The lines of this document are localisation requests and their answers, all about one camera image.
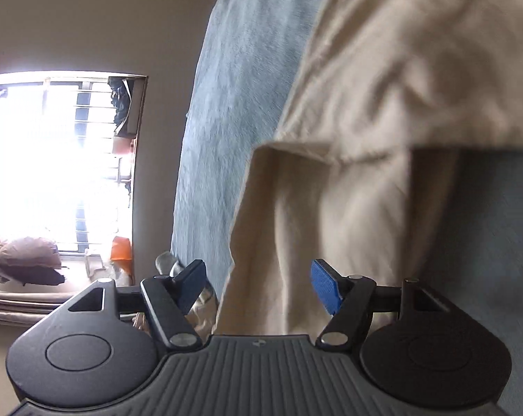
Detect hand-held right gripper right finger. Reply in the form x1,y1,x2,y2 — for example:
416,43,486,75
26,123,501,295
309,259,451,350

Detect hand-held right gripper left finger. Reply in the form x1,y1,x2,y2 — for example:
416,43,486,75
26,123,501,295
68,259,207,351

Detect beige pants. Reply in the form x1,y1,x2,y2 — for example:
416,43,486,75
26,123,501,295
217,0,523,339

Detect orange bag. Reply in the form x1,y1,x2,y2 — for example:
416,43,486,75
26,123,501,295
110,236,133,263

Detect window grille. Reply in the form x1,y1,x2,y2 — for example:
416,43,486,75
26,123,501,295
0,73,136,255

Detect grey cloth bundle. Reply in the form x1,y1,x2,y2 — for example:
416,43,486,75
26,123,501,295
0,236,68,287

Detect grey curtain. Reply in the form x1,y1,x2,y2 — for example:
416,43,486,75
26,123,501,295
0,285,74,327

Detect cardboard box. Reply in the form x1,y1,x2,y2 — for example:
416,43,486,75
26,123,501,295
112,75,148,157

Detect grey blue blanket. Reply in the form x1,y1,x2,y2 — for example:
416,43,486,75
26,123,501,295
170,0,523,356

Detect black cloth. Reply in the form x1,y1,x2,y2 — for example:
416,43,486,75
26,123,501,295
107,77,131,125

